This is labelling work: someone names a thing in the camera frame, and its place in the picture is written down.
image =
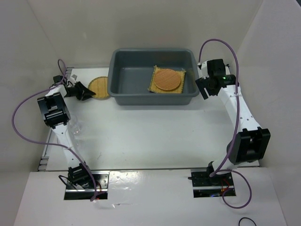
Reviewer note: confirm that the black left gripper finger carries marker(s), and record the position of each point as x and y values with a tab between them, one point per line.
84	96
83	90

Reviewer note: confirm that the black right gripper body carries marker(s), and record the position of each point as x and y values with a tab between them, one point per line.
210	92

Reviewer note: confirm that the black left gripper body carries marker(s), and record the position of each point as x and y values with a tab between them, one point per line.
74	91

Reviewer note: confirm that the round bamboo coaster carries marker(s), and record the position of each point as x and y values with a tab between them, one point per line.
99	86

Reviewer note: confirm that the round orange woven coaster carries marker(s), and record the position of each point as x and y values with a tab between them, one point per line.
167	79

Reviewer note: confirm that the square bamboo mat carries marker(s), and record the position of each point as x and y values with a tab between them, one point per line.
152	88

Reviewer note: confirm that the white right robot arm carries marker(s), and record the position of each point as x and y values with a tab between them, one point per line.
250	140

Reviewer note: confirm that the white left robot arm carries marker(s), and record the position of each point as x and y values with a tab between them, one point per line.
56	115

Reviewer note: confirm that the grey plastic bin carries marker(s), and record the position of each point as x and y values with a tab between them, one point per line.
131	70

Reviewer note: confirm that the clear plastic cup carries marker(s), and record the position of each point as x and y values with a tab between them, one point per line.
75	126
69	143

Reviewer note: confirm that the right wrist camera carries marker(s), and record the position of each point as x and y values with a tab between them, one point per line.
202	69

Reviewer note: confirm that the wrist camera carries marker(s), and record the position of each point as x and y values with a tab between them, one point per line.
72	80
202	69

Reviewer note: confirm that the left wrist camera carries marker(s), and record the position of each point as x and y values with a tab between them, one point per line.
72	80

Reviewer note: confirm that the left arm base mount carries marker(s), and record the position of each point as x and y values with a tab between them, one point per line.
86	191

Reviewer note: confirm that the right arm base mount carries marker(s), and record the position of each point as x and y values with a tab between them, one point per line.
205	186

